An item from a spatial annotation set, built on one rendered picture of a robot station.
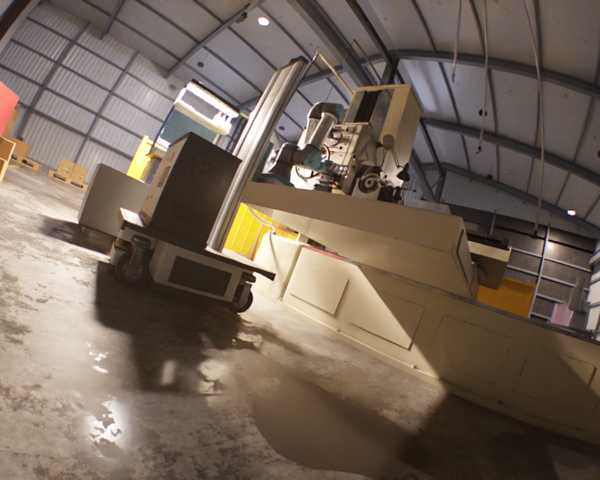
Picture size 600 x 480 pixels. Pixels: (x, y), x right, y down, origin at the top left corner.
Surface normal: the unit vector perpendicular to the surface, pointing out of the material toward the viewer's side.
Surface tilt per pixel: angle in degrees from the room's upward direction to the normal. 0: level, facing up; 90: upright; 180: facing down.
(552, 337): 90
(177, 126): 90
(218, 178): 90
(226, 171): 90
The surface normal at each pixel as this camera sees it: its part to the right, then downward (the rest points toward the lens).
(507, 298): -0.60, -0.29
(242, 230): 0.71, 0.23
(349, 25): -0.22, 0.95
